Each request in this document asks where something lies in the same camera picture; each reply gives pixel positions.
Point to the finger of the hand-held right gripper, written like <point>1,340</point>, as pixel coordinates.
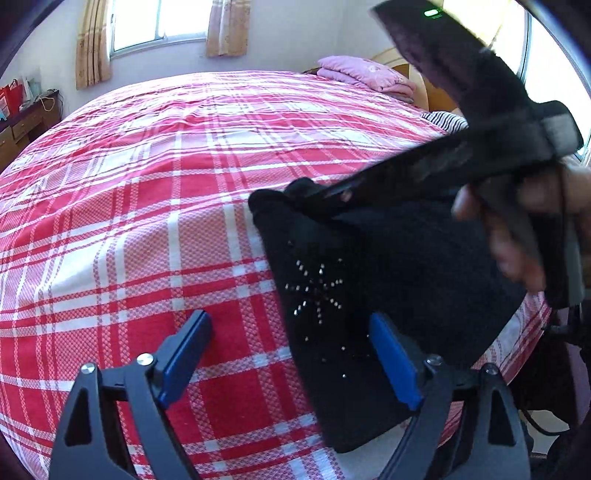
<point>392,180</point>

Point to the window with white frame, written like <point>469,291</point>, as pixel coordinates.
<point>157,23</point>

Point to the red plaid bed blanket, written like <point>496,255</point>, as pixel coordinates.
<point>138,207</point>

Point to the person's dark clothing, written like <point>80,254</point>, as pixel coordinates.
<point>563,369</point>

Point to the wooden headboard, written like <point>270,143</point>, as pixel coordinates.
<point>436,97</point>

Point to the beige curtain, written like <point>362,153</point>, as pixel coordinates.
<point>92,46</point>
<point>228,27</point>

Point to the pink folded blanket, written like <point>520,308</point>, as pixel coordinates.
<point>364,74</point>

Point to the pale teal gift bag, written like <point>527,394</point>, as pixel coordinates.
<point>31,90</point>

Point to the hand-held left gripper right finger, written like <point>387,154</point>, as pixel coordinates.
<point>392,355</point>

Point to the bright large window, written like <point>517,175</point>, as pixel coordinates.
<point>554,69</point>

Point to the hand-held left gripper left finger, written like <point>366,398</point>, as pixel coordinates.
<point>184,355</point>

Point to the wooden desk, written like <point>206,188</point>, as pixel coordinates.
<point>27,127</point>

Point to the person's right hand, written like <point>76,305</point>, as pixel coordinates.
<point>508,240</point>

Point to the red gift bag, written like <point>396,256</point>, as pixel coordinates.
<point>10,99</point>

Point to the black pants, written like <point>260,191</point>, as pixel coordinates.
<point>323,258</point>

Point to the striped pillow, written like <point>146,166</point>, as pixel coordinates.
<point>445,122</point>

